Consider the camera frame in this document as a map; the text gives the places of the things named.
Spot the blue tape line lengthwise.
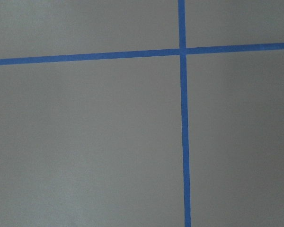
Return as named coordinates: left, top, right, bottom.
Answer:
left=178, top=0, right=191, bottom=227

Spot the blue tape line crosswise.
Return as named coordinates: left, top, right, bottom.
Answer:
left=0, top=43, right=284, bottom=66

